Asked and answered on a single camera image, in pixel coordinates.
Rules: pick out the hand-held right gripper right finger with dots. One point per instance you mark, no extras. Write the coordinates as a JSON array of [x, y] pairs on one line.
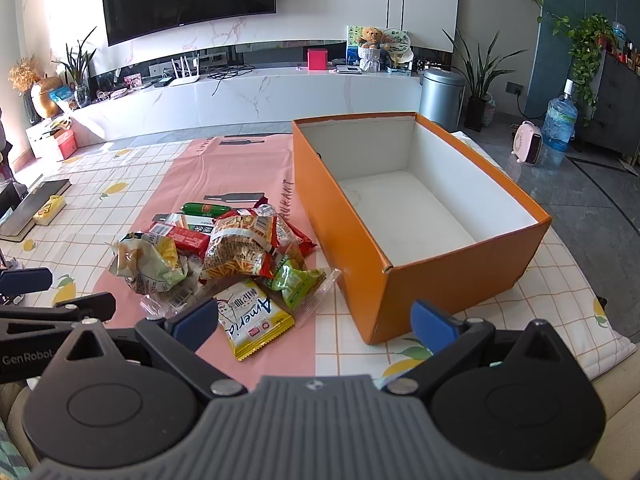
[[432, 327]]

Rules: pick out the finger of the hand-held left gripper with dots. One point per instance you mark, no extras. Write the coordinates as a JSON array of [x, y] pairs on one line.
[[85, 306], [25, 280]]

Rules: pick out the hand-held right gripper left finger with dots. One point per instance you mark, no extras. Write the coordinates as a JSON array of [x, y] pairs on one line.
[[195, 322]]

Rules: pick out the clear candy packet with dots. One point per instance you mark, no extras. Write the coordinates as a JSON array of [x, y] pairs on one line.
[[170, 301]]

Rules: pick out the yellow snack packet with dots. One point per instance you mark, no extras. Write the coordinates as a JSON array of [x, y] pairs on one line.
[[255, 320]]

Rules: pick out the green white packet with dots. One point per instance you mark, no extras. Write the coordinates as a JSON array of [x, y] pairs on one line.
[[150, 265]]

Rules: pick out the orange striped fries packet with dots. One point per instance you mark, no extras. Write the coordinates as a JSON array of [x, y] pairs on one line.
[[235, 247]]

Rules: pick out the red green biscuit packet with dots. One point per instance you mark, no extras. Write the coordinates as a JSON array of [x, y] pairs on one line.
[[185, 236]]

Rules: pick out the striped stick biscuit packet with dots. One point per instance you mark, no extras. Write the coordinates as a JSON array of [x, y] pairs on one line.
[[172, 220]]

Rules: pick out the green snack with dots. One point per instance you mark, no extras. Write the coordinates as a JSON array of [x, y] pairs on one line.
[[295, 280]]

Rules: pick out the green sausage stick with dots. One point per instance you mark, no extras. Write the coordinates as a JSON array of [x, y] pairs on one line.
[[202, 208]]

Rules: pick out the orange cardboard box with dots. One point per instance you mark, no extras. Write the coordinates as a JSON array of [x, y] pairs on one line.
[[350, 240]]

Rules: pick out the red snack packet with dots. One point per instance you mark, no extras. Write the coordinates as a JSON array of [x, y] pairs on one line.
[[296, 236]]

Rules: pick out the black flat case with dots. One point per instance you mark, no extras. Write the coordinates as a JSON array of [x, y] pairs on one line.
[[30, 205]]

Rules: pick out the small yellow box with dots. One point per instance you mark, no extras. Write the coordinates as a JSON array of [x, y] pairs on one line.
[[50, 208]]

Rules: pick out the pink gift box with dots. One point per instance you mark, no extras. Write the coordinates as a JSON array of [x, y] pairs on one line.
[[66, 145]]

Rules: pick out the pink printed mat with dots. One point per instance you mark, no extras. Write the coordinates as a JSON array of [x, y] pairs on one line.
[[225, 170]]

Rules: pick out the golden vase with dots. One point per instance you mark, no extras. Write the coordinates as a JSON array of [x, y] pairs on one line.
[[46, 97]]

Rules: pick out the potted orchid plant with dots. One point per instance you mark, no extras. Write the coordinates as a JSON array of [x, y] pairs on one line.
[[80, 87]]

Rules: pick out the dried flowers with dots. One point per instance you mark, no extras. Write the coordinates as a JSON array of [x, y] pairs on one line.
[[24, 72]]

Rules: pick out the pink heater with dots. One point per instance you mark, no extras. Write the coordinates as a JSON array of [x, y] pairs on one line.
[[527, 142]]

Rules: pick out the potted long-leaf plant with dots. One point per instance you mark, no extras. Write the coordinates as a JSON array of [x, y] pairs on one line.
[[477, 105]]

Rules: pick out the grey trash can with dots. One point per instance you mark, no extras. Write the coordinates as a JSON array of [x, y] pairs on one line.
[[441, 100]]

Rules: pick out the white router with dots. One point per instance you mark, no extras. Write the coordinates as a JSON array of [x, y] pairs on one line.
[[182, 80]]

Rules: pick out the blue water bottle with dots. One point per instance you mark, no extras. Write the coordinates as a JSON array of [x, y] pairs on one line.
[[560, 120]]

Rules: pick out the white marble console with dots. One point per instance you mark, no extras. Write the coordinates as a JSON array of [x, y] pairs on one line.
[[300, 95]]

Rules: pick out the flat grey scale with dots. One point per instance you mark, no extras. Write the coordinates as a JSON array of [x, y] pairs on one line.
[[348, 69]]

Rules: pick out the dark grey cabinet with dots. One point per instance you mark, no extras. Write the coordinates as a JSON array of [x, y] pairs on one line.
[[615, 110]]

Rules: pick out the round painted fan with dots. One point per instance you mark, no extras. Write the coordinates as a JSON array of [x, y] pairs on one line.
[[398, 40]]

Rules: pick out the red box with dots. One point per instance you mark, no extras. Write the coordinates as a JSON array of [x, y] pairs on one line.
[[317, 59]]

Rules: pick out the teddy bear in white wrap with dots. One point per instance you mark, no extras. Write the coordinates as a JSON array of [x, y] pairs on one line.
[[370, 37]]

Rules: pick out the landscape picture card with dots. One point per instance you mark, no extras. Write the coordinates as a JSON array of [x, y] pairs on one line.
[[352, 40]]

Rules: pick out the trailing vine plant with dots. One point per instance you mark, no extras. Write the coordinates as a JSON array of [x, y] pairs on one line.
[[590, 40]]

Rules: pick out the small photo frame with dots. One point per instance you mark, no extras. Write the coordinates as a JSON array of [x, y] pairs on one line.
[[133, 81]]

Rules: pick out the wall socket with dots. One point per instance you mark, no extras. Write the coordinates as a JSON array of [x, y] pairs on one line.
[[514, 88]]

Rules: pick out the white wall cabinet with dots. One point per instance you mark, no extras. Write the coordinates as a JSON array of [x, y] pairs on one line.
[[422, 0]]

